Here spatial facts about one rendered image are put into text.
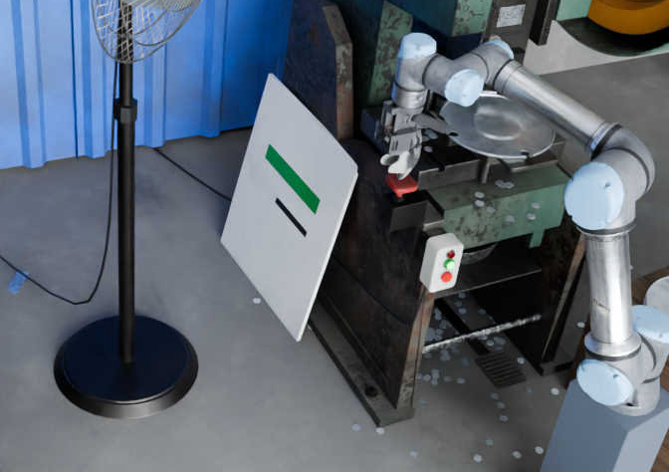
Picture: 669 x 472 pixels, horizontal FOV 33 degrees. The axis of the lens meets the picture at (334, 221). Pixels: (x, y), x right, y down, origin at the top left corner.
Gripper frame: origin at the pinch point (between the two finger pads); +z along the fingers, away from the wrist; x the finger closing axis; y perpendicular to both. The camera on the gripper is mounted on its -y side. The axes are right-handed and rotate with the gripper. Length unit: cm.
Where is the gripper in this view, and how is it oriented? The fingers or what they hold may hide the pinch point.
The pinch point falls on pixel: (402, 173)
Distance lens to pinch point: 258.8
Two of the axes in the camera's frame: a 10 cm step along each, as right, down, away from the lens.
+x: 4.5, 5.8, -6.8
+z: -1.1, 7.9, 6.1
